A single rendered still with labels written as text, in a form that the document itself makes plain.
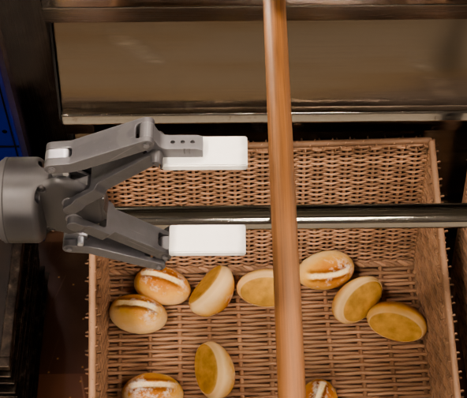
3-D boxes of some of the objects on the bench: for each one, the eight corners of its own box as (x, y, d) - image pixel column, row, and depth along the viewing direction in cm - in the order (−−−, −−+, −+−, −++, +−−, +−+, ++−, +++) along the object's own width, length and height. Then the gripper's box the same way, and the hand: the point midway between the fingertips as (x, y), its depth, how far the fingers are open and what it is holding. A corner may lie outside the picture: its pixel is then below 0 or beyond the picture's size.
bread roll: (295, 311, 193) (297, 275, 191) (236, 309, 193) (237, 272, 191) (294, 298, 198) (296, 262, 196) (237, 295, 198) (237, 260, 196)
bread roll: (349, 245, 198) (356, 250, 192) (354, 282, 199) (360, 289, 193) (292, 254, 197) (297, 260, 191) (297, 291, 198) (303, 298, 192)
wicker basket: (101, 234, 205) (84, 140, 182) (416, 223, 206) (438, 130, 183) (93, 500, 178) (72, 431, 155) (455, 486, 179) (487, 416, 156)
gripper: (-22, 73, 91) (247, 73, 92) (24, 238, 112) (244, 238, 112) (-34, 150, 87) (248, 148, 87) (17, 306, 108) (245, 305, 108)
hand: (233, 198), depth 100 cm, fingers open, 13 cm apart
